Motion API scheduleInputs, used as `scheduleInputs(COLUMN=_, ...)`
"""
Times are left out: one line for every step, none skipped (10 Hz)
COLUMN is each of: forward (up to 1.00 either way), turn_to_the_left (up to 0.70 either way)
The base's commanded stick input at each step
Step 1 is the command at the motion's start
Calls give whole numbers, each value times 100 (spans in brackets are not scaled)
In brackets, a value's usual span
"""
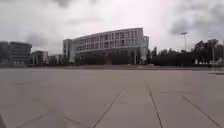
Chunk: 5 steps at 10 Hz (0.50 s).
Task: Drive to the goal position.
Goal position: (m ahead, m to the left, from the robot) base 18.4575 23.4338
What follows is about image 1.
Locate large white multi-storey building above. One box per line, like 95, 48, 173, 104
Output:
62, 27, 150, 65

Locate tall floodlight pole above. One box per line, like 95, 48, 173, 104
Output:
180, 31, 189, 53

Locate dark wide building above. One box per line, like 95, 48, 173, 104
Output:
0, 41, 33, 65

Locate grey stone slab plaza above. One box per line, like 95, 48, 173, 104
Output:
0, 68, 224, 128

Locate low grey building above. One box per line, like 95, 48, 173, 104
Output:
48, 54, 64, 65

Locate row of dark trees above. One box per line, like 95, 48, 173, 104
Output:
146, 38, 224, 67

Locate small grey building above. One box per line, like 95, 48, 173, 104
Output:
29, 50, 50, 66

